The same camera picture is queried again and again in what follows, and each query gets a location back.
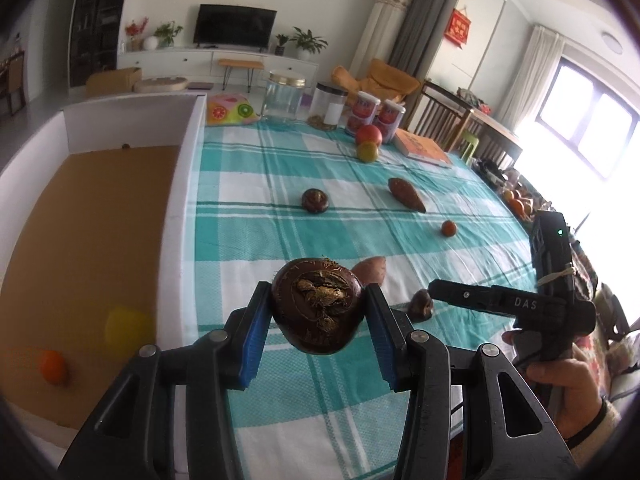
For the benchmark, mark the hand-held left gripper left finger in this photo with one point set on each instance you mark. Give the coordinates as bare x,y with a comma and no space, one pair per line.
252,345

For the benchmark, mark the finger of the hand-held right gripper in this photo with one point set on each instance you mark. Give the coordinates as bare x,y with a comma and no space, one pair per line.
460,296

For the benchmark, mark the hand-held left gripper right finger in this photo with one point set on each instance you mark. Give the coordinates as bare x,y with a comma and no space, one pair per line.
382,340

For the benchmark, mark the dark orange tangerine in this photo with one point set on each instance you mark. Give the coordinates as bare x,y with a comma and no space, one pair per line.
448,228

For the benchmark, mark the red apple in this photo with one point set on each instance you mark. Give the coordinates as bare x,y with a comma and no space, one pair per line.
370,132

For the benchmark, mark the white box with cardboard bottom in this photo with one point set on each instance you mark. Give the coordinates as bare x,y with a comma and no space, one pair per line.
90,240

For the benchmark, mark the person's right forearm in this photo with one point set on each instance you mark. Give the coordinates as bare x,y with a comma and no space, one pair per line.
597,435

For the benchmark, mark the person's right hand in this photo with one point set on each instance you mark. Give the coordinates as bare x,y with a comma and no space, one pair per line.
575,385

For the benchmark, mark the small dark water chestnut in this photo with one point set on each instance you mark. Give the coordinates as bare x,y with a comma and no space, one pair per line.
421,305

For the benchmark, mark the patterned cloth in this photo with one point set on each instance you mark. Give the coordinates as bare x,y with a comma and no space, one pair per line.
607,305

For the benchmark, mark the reddish sweet potato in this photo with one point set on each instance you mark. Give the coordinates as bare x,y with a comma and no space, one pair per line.
375,270

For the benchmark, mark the pile of oranges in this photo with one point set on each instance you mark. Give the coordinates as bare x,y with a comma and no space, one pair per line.
517,205

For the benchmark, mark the long brown sweet potato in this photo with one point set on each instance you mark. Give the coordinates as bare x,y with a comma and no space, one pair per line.
406,194

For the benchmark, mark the yellow lemon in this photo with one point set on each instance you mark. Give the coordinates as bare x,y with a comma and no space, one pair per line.
127,332

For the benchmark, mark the orange book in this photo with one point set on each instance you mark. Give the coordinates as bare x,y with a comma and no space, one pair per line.
422,149

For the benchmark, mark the green plastic stool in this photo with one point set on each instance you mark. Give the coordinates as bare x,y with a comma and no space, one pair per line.
469,142

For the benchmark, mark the dark round chestnut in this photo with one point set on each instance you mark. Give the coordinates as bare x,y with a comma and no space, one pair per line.
314,200

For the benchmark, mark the wooden table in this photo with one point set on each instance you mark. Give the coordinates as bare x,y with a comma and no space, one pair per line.
495,130

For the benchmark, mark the green and red mango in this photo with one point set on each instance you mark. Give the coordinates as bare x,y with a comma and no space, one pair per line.
366,153

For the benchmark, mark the teal checked tablecloth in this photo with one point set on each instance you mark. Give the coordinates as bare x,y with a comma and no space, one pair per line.
250,170

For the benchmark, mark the red labelled tin can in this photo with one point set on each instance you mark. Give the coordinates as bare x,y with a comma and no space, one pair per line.
362,110
390,117

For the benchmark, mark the window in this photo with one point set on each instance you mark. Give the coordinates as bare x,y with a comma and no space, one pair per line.
590,115

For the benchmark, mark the yellow lounge chair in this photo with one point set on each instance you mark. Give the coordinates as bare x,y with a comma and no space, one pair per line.
390,77

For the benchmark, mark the clear jar with black lid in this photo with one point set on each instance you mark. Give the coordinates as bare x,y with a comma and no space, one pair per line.
327,106

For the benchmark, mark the white curtain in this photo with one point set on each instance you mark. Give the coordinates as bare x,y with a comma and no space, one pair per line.
532,75

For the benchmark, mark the fruit print cushion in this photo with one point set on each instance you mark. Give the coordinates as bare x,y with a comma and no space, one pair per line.
230,108

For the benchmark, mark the glass jar with gold lid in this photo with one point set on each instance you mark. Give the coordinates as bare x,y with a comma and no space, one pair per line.
283,97

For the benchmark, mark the round ceiling lamp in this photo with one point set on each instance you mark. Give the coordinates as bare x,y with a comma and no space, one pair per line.
612,42

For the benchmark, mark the round beige cushion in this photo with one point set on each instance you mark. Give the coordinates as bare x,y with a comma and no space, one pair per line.
160,85

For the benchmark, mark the covered standing air conditioner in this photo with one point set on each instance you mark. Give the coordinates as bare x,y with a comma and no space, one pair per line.
382,30

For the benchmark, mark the wooden bench with metal legs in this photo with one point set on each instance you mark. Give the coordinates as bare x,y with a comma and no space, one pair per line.
241,64

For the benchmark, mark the grey curtain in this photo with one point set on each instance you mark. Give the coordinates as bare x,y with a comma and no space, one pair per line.
425,15

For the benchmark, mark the white television cabinet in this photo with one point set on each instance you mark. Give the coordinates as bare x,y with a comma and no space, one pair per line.
170,62

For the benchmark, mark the leafy plant in white pot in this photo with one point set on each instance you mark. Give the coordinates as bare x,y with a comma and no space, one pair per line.
306,41

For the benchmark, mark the small potted plant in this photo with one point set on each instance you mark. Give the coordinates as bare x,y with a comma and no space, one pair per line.
281,44

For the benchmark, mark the round white vase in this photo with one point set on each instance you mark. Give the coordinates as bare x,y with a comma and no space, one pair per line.
150,43

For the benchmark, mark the black television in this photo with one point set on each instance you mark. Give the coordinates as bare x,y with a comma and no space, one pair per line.
235,26

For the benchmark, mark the green potted plant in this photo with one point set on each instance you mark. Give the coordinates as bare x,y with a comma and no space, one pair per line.
168,33

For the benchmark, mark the red flower vase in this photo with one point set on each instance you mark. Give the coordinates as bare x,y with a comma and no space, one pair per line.
136,31

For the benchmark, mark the dark wooden chair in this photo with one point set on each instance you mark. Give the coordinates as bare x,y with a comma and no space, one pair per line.
16,80

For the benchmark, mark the dark bookshelf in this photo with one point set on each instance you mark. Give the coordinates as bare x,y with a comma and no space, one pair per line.
97,20

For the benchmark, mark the red wall hanging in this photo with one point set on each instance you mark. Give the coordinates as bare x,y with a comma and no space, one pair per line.
460,26

